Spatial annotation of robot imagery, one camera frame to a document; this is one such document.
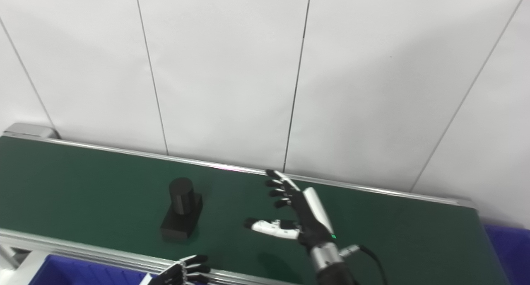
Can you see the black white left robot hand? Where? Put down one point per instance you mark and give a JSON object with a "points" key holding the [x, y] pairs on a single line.
{"points": [[178, 272]]}

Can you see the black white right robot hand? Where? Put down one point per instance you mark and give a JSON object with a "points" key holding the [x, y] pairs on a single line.
{"points": [[310, 218]]}

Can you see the black cylinder block part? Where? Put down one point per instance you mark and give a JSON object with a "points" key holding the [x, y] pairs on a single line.
{"points": [[182, 198]]}

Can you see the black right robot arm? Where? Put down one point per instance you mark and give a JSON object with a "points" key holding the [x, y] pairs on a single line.
{"points": [[327, 260]]}

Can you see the blue plastic bin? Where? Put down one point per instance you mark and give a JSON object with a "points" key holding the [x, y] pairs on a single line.
{"points": [[513, 252], [74, 272]]}

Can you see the green conveyor belt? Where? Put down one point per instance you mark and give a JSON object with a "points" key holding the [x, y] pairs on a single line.
{"points": [[103, 181], [29, 131]]}

